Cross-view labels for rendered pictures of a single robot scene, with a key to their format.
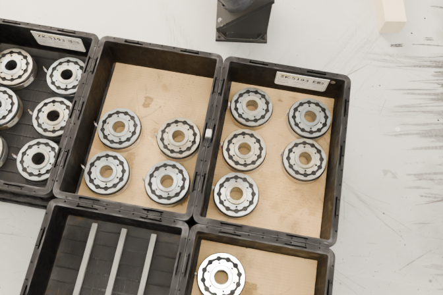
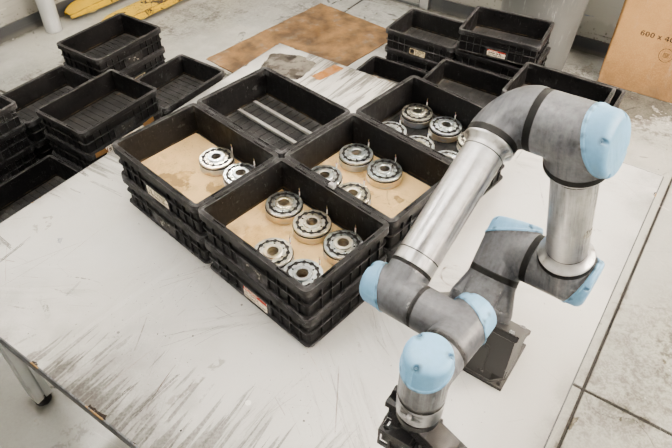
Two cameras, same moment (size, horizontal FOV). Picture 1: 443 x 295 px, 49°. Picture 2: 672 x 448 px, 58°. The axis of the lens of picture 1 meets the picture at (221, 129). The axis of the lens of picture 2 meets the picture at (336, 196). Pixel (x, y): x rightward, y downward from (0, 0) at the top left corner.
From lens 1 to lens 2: 1.44 m
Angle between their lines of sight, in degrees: 62
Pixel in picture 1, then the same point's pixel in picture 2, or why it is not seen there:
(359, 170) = (240, 342)
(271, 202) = (262, 227)
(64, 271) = (312, 126)
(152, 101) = (397, 202)
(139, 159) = (355, 178)
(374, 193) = (213, 340)
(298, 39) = not seen: hidden behind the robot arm
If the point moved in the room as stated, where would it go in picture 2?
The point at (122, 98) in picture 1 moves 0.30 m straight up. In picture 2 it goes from (412, 187) to (421, 99)
